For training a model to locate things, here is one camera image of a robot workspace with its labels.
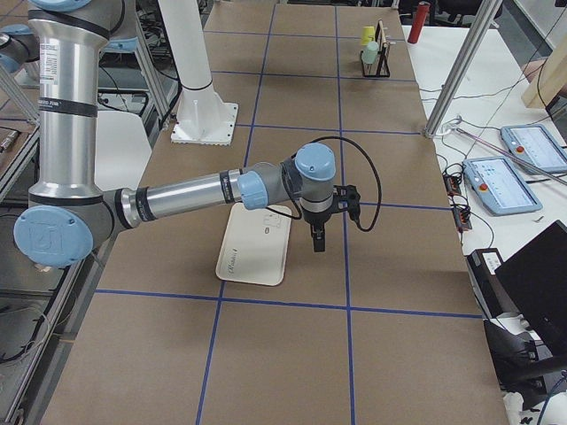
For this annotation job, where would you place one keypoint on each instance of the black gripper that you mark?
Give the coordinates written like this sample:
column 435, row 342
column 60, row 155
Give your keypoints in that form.
column 315, row 218

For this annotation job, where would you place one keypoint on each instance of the green plastic cup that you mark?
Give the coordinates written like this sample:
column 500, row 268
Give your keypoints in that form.
column 370, row 53

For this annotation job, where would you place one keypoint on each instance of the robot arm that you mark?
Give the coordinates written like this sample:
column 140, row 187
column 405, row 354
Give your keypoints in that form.
column 69, row 215

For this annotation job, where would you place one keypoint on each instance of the cream rabbit tray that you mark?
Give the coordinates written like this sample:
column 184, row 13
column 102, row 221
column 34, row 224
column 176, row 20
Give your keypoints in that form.
column 254, row 246

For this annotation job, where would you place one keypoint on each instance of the yellow plastic cup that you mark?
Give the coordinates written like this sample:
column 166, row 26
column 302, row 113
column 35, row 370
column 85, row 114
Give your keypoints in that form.
column 368, row 35

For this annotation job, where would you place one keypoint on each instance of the metal rod with hook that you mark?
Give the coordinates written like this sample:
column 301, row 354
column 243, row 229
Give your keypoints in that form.
column 452, row 126

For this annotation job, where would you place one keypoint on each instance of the near blue teach pendant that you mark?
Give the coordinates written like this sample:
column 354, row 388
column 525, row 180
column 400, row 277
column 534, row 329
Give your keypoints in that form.
column 498, row 185

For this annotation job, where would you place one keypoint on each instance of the blue teach pendant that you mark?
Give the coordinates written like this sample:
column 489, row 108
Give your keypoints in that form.
column 534, row 144
column 498, row 185

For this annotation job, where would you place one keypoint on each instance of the black laptop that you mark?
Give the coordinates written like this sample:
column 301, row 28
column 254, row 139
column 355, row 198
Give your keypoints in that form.
column 535, row 279

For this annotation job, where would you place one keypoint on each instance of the far blue teach pendant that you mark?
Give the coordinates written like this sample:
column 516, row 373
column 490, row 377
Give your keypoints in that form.
column 534, row 144

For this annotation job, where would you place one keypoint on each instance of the red cylindrical bottle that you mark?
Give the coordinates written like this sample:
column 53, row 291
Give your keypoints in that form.
column 422, row 12

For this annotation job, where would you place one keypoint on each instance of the white pedestal column base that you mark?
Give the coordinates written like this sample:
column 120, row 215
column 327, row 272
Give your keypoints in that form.
column 201, row 117

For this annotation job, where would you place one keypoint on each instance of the black wire cup rack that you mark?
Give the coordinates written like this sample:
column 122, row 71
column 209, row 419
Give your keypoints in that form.
column 381, row 68

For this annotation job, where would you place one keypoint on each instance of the aluminium frame post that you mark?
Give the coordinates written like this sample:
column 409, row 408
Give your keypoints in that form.
column 486, row 13

